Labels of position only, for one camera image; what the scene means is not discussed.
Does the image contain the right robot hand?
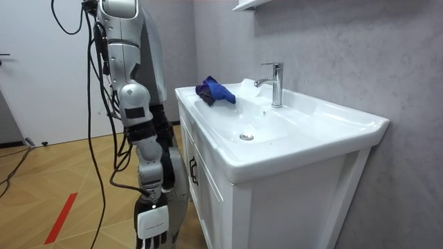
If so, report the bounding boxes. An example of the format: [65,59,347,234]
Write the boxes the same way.
[134,193,171,249]

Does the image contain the robot legs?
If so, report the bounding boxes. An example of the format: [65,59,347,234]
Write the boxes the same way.
[149,103,191,249]

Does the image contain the red floor tape strip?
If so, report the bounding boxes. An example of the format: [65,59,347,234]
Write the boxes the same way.
[44,192,79,246]

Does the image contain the white vanity cabinet with basin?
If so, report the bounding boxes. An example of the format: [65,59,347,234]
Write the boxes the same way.
[174,77,391,249]

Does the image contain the blue cloth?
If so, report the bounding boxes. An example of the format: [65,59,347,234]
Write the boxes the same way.
[195,75,237,107]

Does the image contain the robot body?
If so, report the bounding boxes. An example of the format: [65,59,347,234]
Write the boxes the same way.
[81,0,168,107]

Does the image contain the white door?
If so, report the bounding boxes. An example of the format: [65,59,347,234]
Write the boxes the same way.
[0,0,126,147]

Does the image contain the chrome faucet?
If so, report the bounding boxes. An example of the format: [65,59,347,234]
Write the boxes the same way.
[253,62,285,109]

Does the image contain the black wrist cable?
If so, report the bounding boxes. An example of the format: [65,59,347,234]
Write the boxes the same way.
[109,136,152,199]

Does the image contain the long black hanging cable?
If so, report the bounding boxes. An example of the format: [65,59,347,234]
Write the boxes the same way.
[84,10,107,249]

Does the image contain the black floor cable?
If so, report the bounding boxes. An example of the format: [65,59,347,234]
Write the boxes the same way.
[0,146,35,199]

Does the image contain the white wall shelf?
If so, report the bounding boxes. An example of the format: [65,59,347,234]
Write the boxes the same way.
[232,0,274,13]

